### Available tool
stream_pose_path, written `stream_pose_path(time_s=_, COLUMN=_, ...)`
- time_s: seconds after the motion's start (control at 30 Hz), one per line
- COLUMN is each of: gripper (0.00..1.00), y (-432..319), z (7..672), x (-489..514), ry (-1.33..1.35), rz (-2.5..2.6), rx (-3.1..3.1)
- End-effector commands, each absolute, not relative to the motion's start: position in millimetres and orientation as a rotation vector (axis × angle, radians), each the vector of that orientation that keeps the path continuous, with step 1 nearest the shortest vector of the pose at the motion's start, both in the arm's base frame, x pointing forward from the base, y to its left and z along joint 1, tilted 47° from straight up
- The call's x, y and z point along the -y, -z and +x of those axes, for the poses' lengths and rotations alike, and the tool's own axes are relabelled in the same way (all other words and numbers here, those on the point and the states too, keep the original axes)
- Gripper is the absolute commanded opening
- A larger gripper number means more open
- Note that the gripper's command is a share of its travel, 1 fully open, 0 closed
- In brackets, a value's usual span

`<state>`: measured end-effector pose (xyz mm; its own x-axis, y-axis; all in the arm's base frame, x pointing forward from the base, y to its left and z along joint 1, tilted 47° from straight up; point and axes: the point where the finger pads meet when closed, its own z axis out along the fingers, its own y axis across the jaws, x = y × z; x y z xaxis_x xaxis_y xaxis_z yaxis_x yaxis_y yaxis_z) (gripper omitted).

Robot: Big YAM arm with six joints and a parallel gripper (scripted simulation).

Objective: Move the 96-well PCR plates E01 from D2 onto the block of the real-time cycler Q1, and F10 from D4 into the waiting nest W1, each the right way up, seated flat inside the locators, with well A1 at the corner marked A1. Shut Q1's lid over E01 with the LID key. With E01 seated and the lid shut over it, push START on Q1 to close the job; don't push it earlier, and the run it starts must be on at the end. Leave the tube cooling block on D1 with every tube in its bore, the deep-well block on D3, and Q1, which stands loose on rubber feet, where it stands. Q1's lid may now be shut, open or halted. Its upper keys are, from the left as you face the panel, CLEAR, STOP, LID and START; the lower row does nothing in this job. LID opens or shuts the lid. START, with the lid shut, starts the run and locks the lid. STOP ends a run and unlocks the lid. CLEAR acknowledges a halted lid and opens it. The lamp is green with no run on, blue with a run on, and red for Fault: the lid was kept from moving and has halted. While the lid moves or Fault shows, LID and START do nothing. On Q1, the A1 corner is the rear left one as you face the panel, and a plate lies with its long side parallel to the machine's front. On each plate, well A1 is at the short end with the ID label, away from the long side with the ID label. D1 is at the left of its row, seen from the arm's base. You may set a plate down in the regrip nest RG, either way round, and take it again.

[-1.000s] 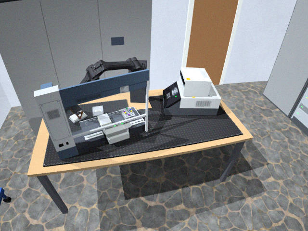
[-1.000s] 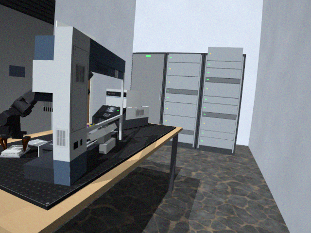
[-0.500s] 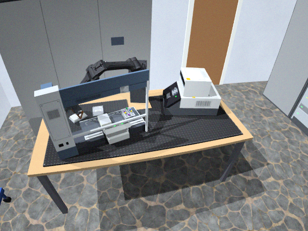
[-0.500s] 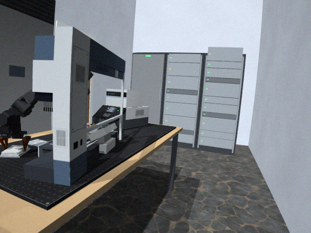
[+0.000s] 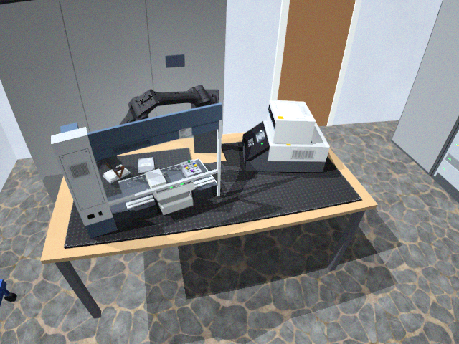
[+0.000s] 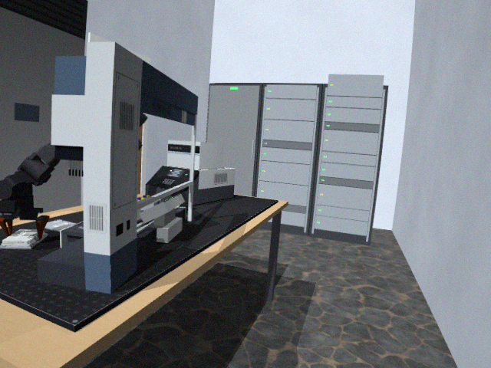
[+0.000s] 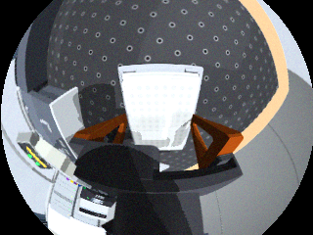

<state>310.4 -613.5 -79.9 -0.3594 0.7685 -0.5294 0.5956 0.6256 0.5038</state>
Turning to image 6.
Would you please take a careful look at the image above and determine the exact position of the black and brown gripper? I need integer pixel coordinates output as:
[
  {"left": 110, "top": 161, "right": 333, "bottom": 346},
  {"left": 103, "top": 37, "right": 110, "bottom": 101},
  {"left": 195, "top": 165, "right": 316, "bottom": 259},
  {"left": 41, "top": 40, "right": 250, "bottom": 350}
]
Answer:
[{"left": 0, "top": 208, "right": 50, "bottom": 240}]

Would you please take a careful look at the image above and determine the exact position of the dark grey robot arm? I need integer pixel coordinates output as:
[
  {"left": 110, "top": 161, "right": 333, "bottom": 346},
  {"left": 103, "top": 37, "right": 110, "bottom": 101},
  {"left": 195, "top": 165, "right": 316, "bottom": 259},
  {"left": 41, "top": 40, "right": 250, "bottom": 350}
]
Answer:
[{"left": 0, "top": 141, "right": 60, "bottom": 220}]

